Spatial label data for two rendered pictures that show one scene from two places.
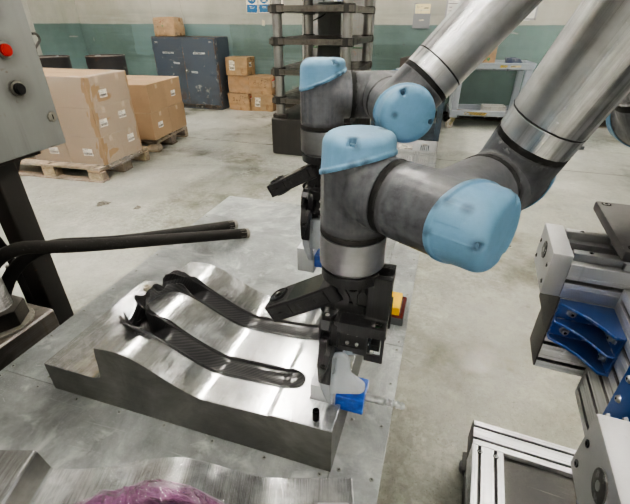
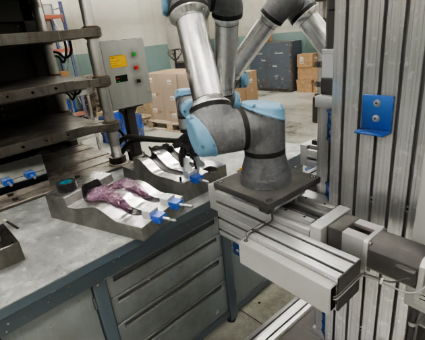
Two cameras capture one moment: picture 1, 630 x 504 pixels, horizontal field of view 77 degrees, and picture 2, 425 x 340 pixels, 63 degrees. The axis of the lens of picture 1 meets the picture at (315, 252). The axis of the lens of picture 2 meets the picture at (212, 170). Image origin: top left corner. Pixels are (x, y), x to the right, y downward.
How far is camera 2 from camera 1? 109 cm
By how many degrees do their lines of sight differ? 29
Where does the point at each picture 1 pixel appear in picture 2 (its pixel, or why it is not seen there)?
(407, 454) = not seen: hidden behind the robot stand
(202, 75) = (279, 68)
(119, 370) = (137, 166)
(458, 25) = not seen: hidden behind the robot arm
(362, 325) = (187, 145)
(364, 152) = (179, 93)
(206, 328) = (167, 160)
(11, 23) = (139, 58)
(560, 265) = (303, 150)
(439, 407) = not seen: hidden behind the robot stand
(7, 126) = (133, 94)
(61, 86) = (183, 78)
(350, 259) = (181, 123)
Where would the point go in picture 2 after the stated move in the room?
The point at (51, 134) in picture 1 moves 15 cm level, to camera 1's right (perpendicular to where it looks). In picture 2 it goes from (147, 98) to (166, 97)
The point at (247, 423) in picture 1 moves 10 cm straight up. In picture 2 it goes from (165, 183) to (162, 162)
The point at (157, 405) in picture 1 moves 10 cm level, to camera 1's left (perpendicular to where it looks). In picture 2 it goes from (146, 179) to (130, 177)
